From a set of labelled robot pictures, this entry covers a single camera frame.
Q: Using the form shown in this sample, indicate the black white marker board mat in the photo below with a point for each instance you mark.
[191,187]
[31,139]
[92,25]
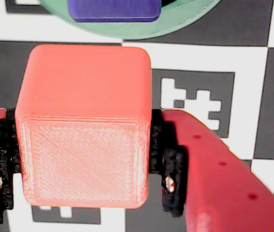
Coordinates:
[248,48]

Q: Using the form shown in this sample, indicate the blue cube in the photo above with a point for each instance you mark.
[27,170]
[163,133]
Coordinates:
[115,9]

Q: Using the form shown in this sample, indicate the orange cube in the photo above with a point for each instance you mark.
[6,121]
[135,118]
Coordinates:
[86,120]

